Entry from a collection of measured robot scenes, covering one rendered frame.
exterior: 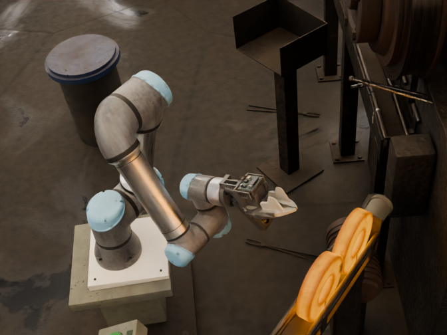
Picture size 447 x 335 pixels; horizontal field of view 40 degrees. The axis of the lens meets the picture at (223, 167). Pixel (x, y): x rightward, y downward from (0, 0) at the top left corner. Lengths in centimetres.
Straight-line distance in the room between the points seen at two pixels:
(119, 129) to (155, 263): 59
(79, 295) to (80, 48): 117
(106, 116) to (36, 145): 150
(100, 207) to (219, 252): 65
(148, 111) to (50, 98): 172
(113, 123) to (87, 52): 120
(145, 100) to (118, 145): 13
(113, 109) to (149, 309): 83
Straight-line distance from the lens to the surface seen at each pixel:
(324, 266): 131
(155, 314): 214
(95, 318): 226
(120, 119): 151
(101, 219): 182
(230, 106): 292
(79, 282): 201
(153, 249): 199
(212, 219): 169
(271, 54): 219
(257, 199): 152
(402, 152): 154
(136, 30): 357
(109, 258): 194
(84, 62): 264
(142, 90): 156
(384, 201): 157
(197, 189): 164
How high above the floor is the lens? 188
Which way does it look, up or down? 46 degrees down
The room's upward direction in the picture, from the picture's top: 9 degrees counter-clockwise
